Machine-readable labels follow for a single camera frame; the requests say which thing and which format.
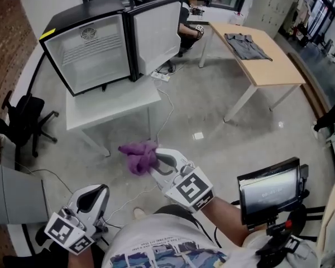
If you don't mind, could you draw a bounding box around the white power cable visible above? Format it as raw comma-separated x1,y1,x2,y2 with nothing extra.
155,78,175,147

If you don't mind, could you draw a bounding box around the white table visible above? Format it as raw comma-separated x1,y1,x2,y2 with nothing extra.
65,75,162,157

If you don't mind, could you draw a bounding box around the thin grey floor cable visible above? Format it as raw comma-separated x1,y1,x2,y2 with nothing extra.
15,162,73,195

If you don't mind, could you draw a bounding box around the white power strip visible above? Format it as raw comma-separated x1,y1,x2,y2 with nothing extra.
151,71,171,83

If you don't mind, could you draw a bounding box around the white wire shelf rack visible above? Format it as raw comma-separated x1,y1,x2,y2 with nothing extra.
61,36,123,65

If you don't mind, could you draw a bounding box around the clothes rack with garments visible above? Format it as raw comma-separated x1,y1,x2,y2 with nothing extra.
290,0,310,43

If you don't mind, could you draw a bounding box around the white low cabinet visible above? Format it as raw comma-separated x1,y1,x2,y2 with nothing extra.
7,223,34,256

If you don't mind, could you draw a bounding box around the black monitor mount, red button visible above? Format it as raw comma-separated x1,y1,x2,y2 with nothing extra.
256,218,301,265

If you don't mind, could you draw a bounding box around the grey shirt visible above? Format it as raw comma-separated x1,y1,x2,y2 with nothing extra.
224,32,274,61

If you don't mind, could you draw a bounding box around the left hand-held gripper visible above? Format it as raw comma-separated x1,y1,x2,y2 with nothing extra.
44,183,110,255

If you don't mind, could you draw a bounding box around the person's left shoe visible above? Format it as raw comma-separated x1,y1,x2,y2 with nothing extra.
133,207,147,221

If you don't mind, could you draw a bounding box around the black stool base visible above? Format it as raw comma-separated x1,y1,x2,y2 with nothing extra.
291,204,327,242

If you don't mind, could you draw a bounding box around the grey metal locker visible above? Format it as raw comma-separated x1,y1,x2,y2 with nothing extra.
244,0,298,39

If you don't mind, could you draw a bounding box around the person's white printed shirt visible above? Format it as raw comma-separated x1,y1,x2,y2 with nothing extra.
102,213,319,268

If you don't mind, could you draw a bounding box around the light wooden chair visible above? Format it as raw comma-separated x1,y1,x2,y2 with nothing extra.
317,179,335,262

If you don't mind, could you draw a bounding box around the black mesh office chair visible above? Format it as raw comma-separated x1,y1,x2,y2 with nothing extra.
0,90,59,159

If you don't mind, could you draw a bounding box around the black chest-mounted monitor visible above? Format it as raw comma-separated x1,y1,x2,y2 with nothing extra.
236,157,309,231

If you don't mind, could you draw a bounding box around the wooden step platform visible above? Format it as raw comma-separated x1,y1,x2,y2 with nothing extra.
288,51,332,119

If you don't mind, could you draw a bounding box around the grey cabinet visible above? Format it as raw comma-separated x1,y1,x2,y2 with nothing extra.
0,159,50,226

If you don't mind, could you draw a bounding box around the white red-print box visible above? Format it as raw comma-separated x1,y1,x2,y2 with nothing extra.
230,11,245,26

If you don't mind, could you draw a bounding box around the light wooden table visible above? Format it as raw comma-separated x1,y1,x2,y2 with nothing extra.
208,21,307,123

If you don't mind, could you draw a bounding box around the person's left leg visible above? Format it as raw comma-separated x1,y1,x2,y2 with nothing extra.
153,204,199,226

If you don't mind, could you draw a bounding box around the person's right forearm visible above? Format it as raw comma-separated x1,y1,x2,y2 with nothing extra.
200,197,251,247

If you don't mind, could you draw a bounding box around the purple cleaning cloth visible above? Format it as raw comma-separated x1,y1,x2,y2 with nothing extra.
117,140,160,176

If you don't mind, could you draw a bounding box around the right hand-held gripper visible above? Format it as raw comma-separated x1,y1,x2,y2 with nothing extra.
149,148,214,214

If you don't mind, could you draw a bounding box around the black mini fridge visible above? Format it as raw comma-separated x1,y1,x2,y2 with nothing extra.
39,0,183,97

